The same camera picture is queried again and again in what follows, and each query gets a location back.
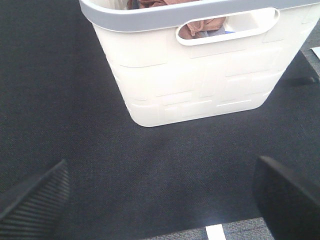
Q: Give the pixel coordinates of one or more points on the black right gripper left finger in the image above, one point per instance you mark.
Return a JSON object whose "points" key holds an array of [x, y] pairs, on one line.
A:
{"points": [[31, 210]]}

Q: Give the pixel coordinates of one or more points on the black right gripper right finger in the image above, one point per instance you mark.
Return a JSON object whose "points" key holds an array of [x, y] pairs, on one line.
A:
{"points": [[288, 202]]}

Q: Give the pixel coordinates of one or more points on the black table cloth mat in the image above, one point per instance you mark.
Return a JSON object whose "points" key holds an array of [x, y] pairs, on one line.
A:
{"points": [[60, 101]]}

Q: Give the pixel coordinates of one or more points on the white laundry basket grey rim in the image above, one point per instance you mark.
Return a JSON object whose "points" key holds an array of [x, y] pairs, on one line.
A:
{"points": [[164, 79]]}

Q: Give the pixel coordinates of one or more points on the blue grey cloth in basket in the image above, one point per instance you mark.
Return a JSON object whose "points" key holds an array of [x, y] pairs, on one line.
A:
{"points": [[212, 33]]}

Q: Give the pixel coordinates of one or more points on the brown towel in basket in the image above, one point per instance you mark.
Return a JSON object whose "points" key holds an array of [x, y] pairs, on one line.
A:
{"points": [[190, 30]]}

